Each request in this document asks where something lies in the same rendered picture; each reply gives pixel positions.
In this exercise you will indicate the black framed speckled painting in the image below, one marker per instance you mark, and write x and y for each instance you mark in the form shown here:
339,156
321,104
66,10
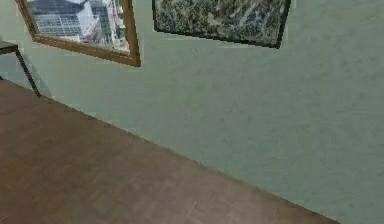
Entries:
220,18

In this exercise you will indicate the wooden framed city painting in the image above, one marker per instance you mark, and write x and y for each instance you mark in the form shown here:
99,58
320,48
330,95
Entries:
76,23

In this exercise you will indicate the black thin-legged table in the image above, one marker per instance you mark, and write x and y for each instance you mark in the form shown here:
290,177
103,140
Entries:
10,47

